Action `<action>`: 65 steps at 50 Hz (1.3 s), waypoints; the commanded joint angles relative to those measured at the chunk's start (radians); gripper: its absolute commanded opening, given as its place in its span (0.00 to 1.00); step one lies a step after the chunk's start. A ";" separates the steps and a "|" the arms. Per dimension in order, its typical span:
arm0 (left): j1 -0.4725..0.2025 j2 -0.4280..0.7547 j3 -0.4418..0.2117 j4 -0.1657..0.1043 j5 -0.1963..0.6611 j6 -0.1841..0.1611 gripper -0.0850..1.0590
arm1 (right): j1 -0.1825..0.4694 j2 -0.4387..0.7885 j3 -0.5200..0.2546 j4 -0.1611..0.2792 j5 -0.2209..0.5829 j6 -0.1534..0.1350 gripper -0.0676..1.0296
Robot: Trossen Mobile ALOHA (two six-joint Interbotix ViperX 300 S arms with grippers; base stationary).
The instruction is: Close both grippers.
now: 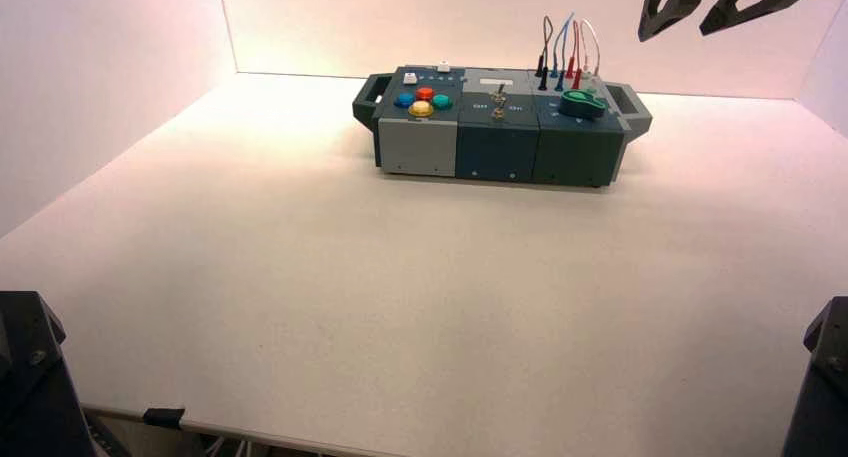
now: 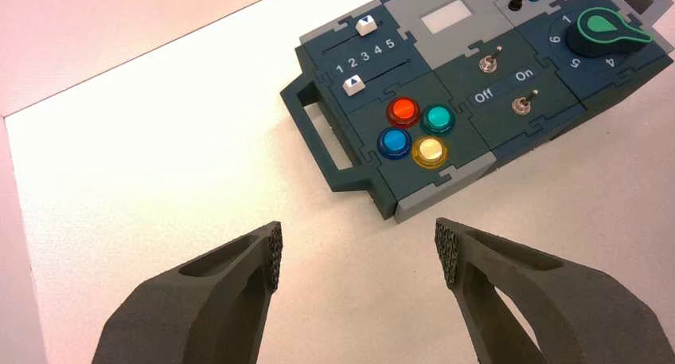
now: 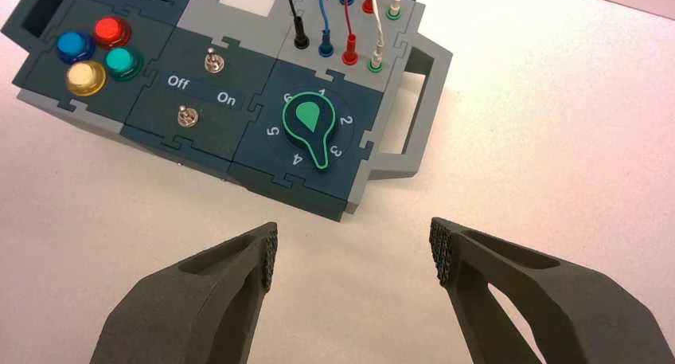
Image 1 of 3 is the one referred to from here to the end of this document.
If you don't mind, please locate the black jumper cable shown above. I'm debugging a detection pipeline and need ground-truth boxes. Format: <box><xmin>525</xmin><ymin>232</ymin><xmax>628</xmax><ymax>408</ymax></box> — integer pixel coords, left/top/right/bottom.
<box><xmin>535</xmin><ymin>14</ymin><xmax>555</xmax><ymax>92</ymax></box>

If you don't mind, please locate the green rotary knob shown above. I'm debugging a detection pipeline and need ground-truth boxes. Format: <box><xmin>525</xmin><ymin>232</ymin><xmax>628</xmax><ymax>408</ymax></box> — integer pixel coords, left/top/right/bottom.
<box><xmin>557</xmin><ymin>88</ymin><xmax>609</xmax><ymax>120</ymax></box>

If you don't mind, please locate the blue jumper cable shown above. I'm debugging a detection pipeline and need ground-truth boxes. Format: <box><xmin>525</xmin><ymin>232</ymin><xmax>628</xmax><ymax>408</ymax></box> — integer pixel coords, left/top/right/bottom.
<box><xmin>549</xmin><ymin>12</ymin><xmax>576</xmax><ymax>93</ymax></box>

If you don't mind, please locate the red jumper cable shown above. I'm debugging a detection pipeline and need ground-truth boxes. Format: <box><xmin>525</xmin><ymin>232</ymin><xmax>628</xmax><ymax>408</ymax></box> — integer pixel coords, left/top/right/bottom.
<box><xmin>564</xmin><ymin>19</ymin><xmax>587</xmax><ymax>91</ymax></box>

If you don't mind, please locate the dark grey task board box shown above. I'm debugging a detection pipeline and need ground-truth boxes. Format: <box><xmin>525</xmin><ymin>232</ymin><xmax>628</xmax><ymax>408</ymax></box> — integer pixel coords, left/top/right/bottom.
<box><xmin>352</xmin><ymin>64</ymin><xmax>654</xmax><ymax>190</ymax></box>

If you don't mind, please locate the black table edge clamp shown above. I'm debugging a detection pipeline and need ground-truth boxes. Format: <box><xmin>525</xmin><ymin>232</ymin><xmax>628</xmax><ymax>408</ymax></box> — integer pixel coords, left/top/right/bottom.
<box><xmin>141</xmin><ymin>406</ymin><xmax>187</xmax><ymax>432</ymax></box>

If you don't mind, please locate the white jumper cable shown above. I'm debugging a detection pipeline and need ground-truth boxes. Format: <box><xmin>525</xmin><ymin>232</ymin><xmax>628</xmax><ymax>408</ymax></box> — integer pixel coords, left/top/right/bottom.
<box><xmin>579</xmin><ymin>17</ymin><xmax>604</xmax><ymax>96</ymax></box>

